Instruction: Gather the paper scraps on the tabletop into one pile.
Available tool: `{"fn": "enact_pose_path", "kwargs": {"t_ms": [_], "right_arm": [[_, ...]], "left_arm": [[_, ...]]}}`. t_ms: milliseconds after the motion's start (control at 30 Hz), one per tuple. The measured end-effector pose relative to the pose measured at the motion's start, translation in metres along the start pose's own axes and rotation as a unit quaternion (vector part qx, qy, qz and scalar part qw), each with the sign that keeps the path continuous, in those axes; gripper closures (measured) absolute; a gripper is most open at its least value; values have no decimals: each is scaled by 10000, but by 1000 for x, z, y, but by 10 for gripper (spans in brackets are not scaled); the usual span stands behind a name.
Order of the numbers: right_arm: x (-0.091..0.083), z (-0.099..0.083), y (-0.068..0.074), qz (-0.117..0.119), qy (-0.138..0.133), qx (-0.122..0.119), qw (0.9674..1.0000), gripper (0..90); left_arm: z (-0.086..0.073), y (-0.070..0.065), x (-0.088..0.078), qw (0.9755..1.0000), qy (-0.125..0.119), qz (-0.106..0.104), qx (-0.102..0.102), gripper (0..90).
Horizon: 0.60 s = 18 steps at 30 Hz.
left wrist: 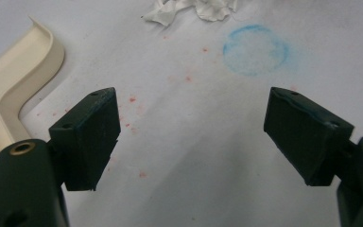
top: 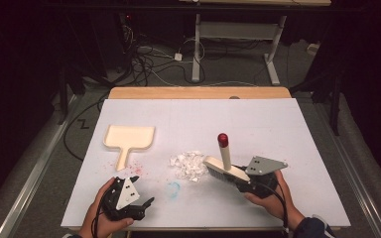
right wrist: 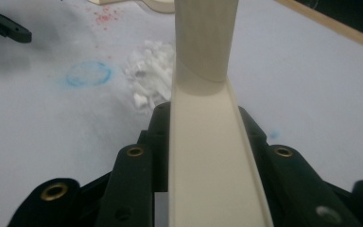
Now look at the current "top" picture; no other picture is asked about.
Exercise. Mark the cream plastic dustpan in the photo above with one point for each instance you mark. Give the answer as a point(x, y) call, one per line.
point(129, 137)

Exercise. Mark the white metal desk frame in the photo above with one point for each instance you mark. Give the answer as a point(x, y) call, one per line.
point(238, 30)

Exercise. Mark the person's right hand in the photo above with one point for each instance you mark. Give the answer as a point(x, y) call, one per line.
point(282, 203)

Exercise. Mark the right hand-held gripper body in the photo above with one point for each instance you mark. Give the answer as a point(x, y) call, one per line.
point(264, 165)

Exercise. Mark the cream brush with red tip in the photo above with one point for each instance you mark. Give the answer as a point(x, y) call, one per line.
point(225, 155)

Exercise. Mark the aluminium floor rail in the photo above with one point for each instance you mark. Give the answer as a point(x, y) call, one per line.
point(36, 172)
point(365, 201)

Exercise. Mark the white floor box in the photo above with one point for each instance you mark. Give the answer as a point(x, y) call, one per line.
point(312, 48)

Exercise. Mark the white table cover sheet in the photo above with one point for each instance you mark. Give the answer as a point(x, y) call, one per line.
point(228, 112)

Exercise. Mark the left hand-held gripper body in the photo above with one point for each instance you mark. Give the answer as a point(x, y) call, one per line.
point(127, 195)

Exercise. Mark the white power adapter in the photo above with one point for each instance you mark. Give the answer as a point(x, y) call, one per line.
point(178, 57)

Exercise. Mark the person's left hand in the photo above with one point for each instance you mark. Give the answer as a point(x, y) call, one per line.
point(94, 219)

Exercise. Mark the pile of white paper scraps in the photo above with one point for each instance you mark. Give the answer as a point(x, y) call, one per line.
point(188, 165)

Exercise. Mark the black metal stand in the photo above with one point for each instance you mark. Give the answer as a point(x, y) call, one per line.
point(63, 95)
point(335, 102)

